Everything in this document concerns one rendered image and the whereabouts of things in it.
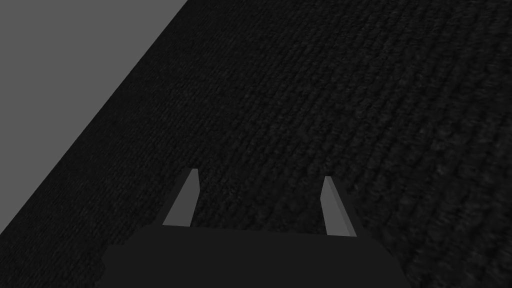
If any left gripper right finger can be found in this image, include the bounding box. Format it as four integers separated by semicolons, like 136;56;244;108
319;175;367;238

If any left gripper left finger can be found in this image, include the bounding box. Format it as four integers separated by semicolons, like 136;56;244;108
153;168;201;228

